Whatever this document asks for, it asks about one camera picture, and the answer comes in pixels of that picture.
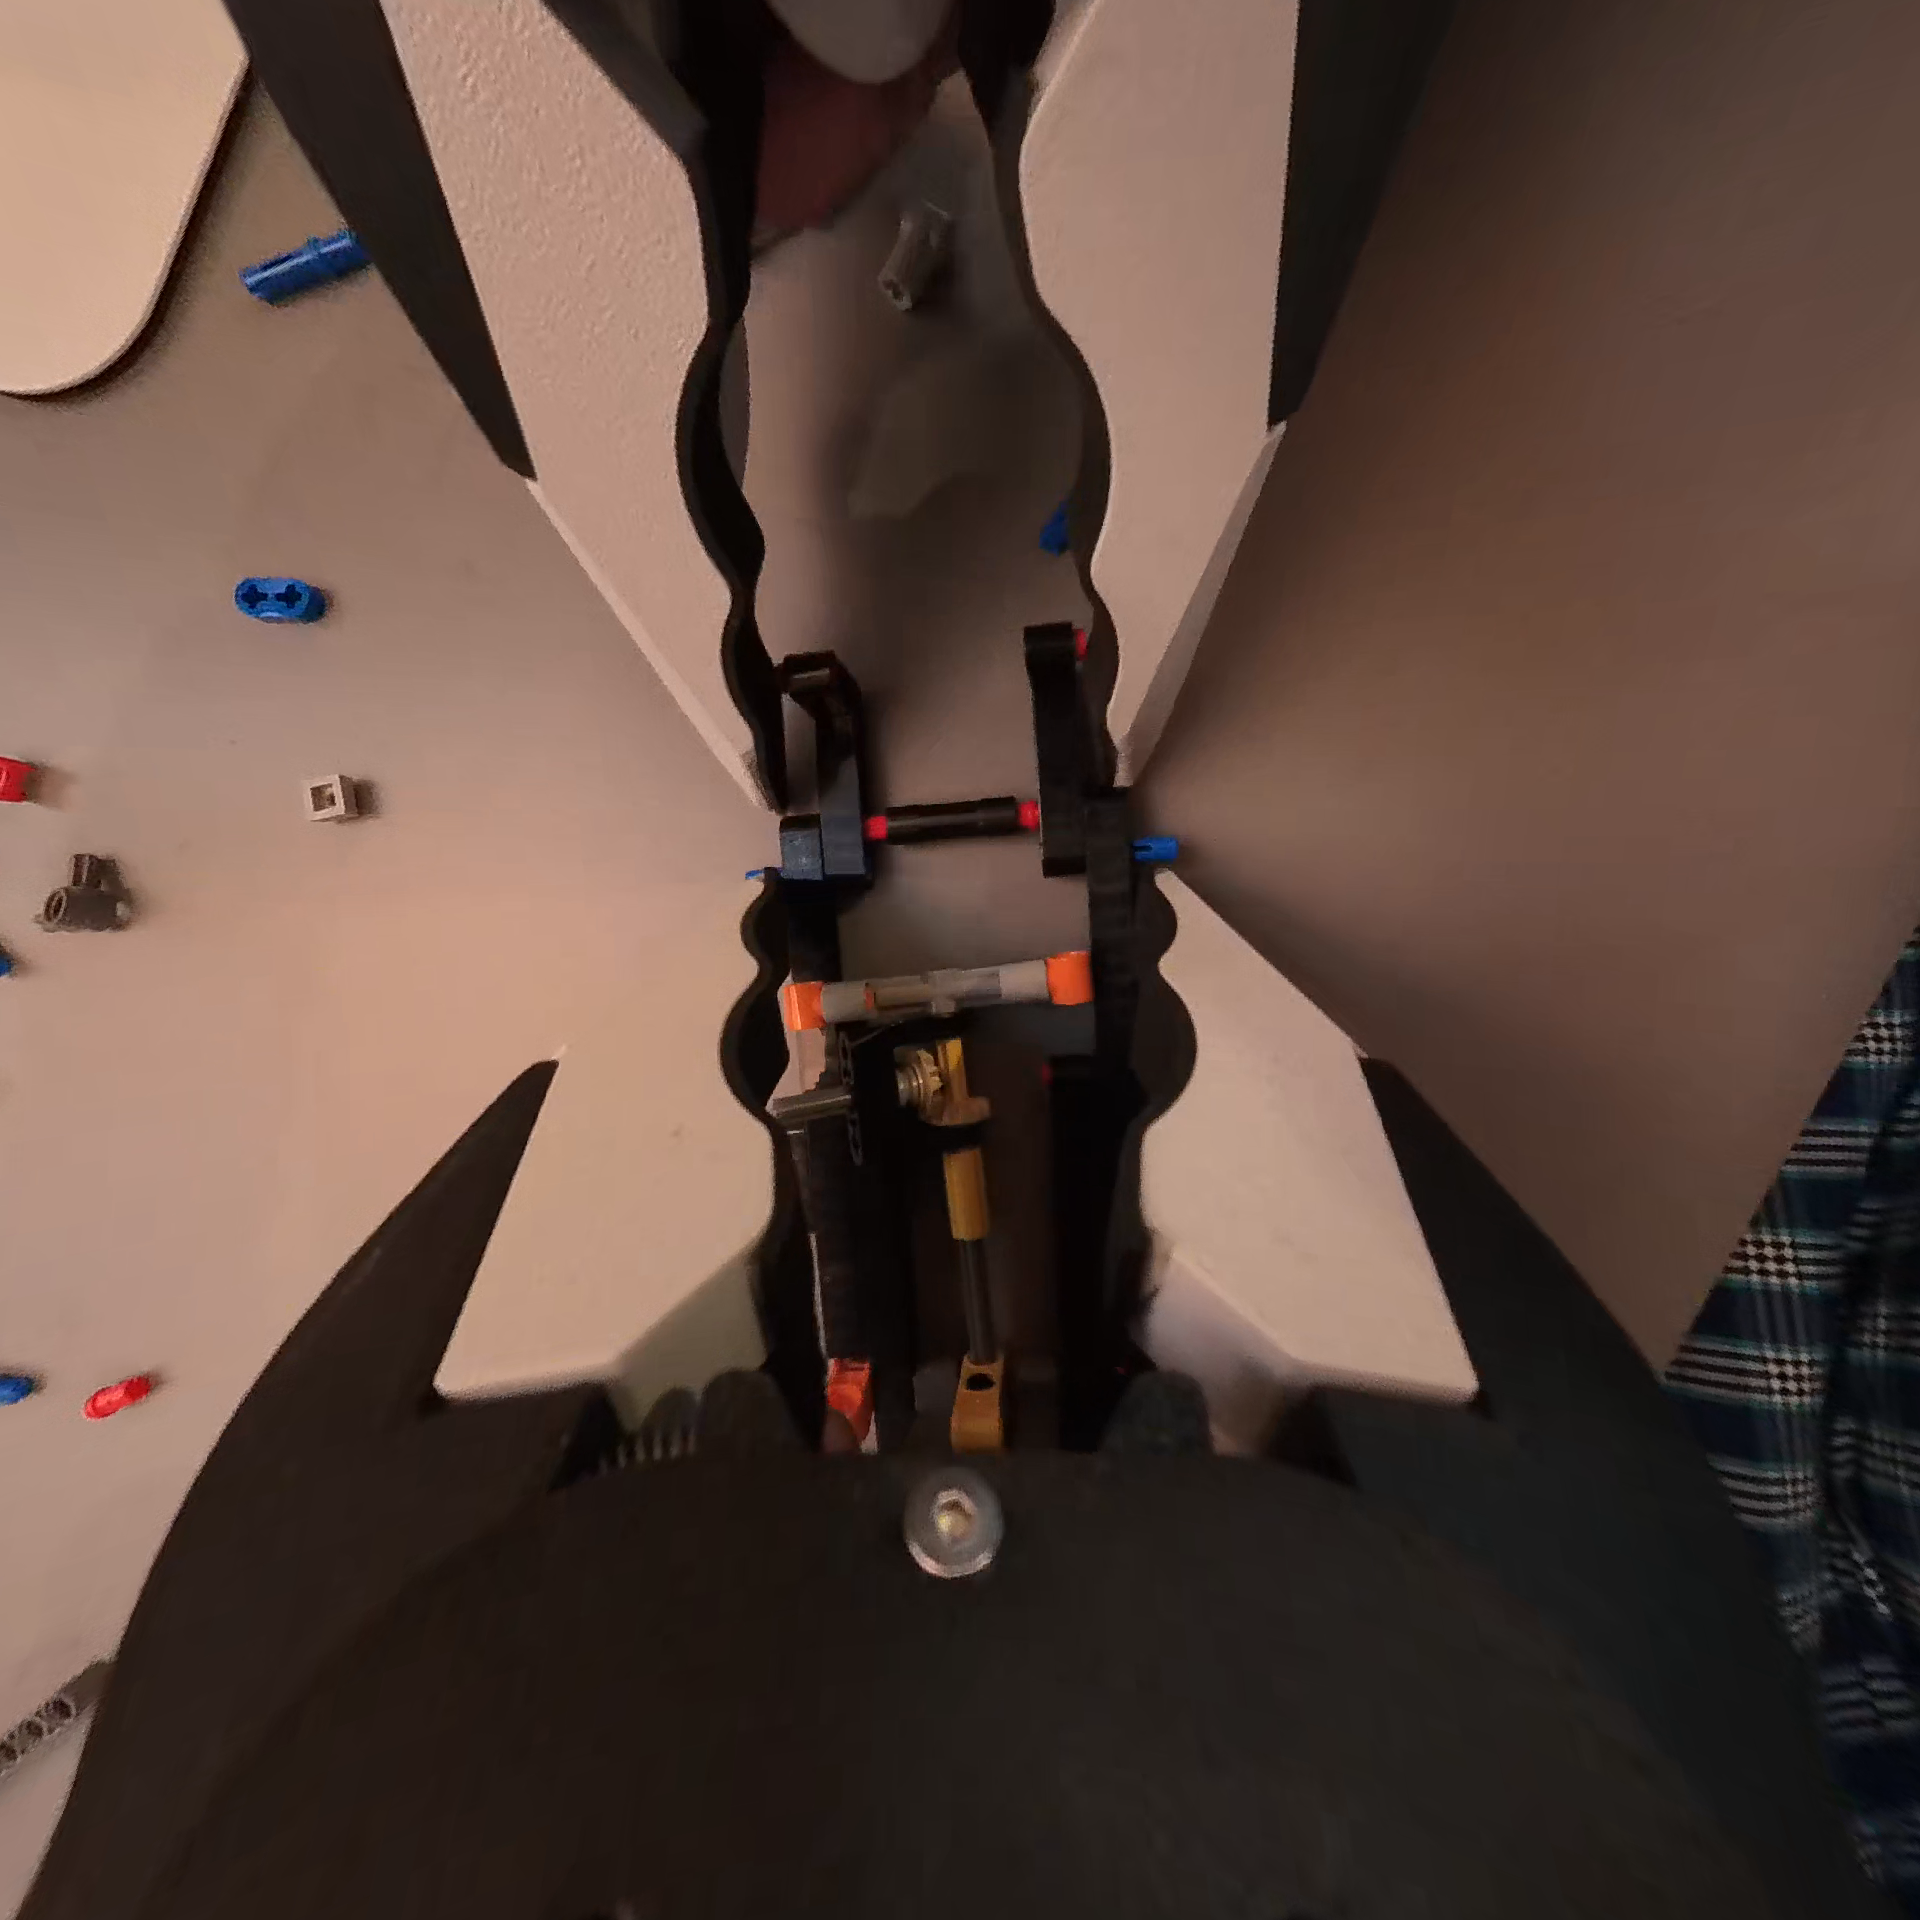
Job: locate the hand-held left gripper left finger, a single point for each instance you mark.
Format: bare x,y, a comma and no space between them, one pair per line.
599,1201

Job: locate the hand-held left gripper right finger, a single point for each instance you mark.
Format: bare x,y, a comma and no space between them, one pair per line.
1320,1230

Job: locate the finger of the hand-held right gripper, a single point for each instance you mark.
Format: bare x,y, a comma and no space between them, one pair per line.
1186,300
570,300

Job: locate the black lego chassis assembly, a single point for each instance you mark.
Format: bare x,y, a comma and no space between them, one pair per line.
1103,974

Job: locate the black lego liftarm blue pin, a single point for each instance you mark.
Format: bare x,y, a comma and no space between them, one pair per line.
825,847

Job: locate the black lego liftarm axle tube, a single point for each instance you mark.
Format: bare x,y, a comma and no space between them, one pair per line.
1065,749

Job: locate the dark grey lego beam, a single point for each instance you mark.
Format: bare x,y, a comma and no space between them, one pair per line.
53,1723

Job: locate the light grey lego connector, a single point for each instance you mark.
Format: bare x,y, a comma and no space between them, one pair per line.
914,256

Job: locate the blue two-hole lego liftarm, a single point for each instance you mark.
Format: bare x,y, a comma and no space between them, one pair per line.
281,600

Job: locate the light grey square lego piece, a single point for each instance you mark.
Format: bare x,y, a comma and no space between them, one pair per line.
318,809

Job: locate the red lego pin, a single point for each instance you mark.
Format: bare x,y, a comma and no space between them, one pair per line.
117,1398

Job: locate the dark grey lego connector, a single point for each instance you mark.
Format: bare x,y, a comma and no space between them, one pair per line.
83,897

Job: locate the person's right hand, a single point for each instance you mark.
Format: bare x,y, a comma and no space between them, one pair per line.
825,151

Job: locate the person's plaid shirt torso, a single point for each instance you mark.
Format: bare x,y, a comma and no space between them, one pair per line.
1799,1426

